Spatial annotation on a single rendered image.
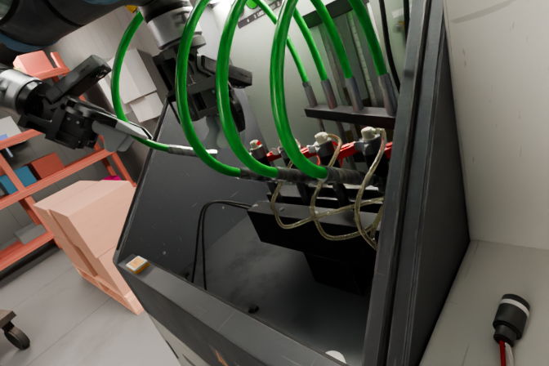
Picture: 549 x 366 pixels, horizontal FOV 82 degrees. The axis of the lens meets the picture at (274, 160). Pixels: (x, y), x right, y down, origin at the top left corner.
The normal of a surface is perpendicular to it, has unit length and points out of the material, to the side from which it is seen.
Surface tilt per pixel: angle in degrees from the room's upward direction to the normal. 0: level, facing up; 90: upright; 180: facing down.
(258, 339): 0
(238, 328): 0
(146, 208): 90
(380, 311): 43
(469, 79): 76
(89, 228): 90
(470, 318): 0
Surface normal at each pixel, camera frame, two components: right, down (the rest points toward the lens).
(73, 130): 0.09, 0.06
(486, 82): -0.70, 0.26
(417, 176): -0.70, -0.32
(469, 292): -0.36, -0.88
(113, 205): 0.69, -0.04
